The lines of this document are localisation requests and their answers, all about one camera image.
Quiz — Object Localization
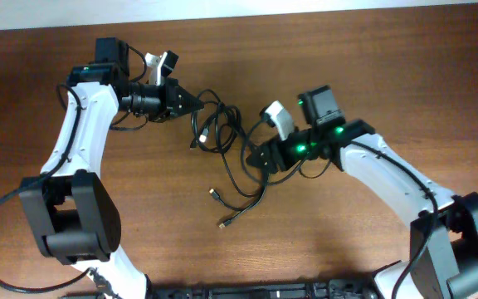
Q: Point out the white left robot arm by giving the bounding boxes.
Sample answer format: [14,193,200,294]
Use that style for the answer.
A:
[20,37,203,298]

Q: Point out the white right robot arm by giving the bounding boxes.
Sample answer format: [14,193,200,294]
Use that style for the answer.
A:
[241,86,478,298]

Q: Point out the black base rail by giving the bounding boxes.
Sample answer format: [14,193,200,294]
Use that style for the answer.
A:
[58,278,379,299]

